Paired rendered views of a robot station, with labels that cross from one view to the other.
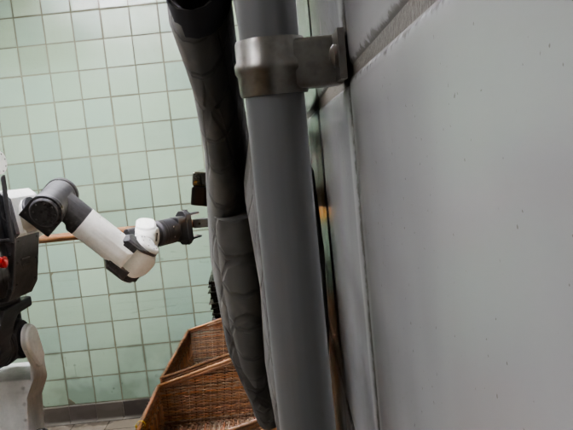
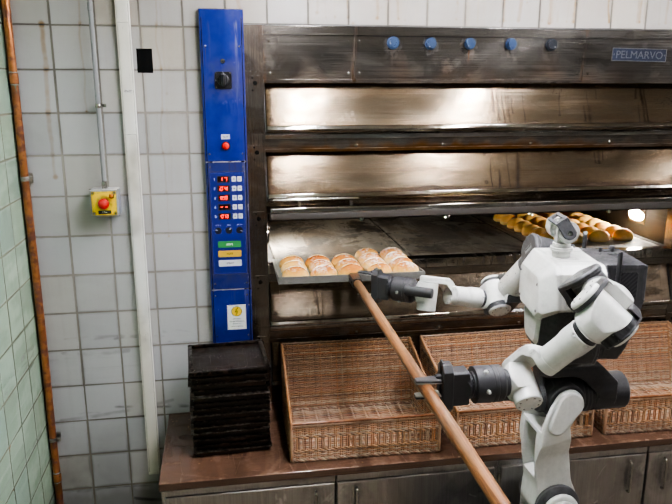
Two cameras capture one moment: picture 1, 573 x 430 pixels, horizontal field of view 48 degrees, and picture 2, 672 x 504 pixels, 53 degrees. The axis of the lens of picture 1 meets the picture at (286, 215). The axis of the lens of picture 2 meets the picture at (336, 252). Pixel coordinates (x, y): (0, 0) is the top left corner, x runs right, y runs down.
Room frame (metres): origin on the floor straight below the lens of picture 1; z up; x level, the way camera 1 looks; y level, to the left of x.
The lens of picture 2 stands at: (2.83, 2.61, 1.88)
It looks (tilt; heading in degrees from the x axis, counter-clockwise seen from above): 14 degrees down; 260
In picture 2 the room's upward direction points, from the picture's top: straight up
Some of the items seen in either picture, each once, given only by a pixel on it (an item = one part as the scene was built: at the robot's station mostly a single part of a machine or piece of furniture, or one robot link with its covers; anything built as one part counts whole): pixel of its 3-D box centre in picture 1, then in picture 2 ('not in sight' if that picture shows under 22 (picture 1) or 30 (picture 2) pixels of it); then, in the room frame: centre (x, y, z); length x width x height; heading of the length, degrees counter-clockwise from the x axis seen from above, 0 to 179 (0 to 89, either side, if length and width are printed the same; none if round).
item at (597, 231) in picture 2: not in sight; (559, 224); (1.16, -0.47, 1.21); 0.61 x 0.48 x 0.06; 90
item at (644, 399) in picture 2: not in sight; (638, 372); (1.14, 0.23, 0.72); 0.56 x 0.49 x 0.28; 178
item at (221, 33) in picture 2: not in sight; (228, 241); (2.79, -0.97, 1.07); 1.93 x 0.16 x 2.15; 90
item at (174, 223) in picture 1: (174, 229); (389, 287); (2.25, 0.39, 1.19); 0.12 x 0.10 x 0.13; 144
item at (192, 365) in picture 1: (238, 349); (355, 393); (2.34, 0.23, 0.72); 0.56 x 0.49 x 0.28; 178
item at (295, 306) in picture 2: not in sight; (478, 292); (1.75, -0.04, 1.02); 1.79 x 0.11 x 0.19; 0
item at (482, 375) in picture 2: not in sight; (465, 385); (2.28, 1.21, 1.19); 0.12 x 0.10 x 0.13; 178
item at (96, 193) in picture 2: not in sight; (105, 201); (3.25, 0.00, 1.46); 0.10 x 0.07 x 0.10; 0
